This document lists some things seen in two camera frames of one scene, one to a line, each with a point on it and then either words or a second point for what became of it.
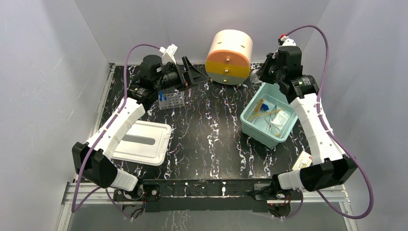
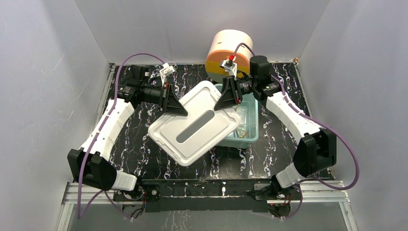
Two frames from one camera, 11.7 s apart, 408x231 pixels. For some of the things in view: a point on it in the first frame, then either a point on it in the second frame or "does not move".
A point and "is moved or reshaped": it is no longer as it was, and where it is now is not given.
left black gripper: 185,73 → 164,96
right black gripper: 267,70 → 234,88
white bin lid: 143,142 → 184,137
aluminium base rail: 76,193 does not move
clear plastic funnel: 280,119 is moved or reshaped
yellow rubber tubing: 265,113 → 243,135
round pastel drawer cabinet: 228,61 does not move
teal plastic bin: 269,116 is moved or reshaped
